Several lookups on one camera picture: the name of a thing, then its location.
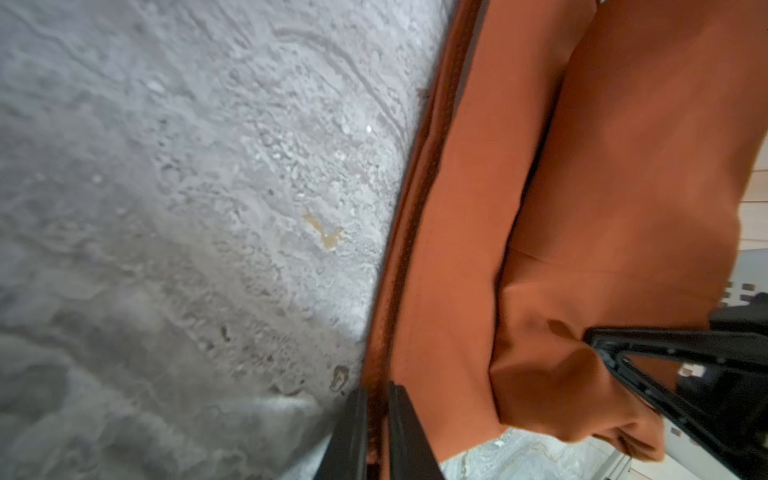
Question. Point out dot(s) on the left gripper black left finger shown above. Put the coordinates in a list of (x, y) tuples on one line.
[(345, 456)]

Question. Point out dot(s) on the white plastic basket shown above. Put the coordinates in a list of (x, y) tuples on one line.
[(748, 278)]

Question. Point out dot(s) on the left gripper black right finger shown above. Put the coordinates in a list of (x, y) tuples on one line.
[(410, 454)]

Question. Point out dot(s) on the rust brown skirt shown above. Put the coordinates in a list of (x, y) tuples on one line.
[(580, 164)]

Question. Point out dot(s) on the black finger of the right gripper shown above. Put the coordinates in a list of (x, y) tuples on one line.
[(712, 385)]

